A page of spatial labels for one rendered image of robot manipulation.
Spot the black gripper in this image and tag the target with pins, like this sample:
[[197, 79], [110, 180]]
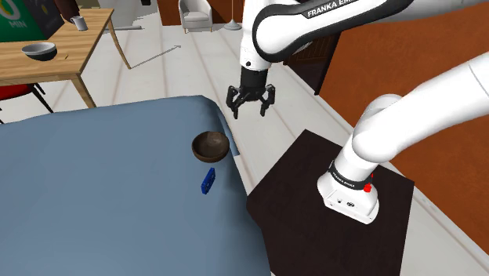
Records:
[[252, 82]]

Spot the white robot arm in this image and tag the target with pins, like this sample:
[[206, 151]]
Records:
[[401, 126]]

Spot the dark brown wooden bowl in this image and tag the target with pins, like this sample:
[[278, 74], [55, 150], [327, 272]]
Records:
[[210, 146]]

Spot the dark wooden cabinet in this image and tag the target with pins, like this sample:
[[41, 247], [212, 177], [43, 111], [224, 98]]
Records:
[[315, 65]]

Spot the grey floor lamp base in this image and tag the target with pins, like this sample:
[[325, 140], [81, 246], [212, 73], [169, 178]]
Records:
[[232, 26]]

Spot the small blue flat block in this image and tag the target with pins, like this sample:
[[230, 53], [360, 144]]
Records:
[[208, 180]]

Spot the white armchair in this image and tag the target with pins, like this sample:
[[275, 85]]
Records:
[[195, 15]]

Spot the dark robot stand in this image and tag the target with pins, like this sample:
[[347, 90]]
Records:
[[328, 233]]

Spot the blue bed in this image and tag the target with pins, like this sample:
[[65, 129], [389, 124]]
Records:
[[107, 191]]

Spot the light wooden table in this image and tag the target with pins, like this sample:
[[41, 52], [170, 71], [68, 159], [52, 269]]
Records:
[[72, 49]]

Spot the grey mug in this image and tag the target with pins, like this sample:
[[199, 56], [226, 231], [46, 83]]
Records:
[[79, 23]]

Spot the grey bowl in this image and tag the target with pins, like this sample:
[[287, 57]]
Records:
[[39, 51]]

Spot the red chair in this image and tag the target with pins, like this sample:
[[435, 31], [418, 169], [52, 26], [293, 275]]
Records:
[[19, 93]]

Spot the green and black box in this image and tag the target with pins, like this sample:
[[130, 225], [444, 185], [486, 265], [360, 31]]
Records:
[[26, 19]]

